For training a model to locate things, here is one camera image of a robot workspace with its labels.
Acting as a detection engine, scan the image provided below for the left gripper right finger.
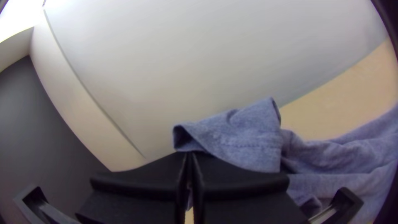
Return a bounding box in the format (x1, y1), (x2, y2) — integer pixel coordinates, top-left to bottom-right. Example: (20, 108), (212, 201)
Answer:
(191, 151), (309, 224)

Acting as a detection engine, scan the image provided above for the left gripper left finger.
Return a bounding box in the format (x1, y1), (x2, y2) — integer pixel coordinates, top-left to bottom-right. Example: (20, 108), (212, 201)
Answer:
(76, 151), (188, 224)

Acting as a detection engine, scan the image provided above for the blue t-shirt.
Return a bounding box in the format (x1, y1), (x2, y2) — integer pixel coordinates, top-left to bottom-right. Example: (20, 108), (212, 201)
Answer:
(172, 97), (398, 224)

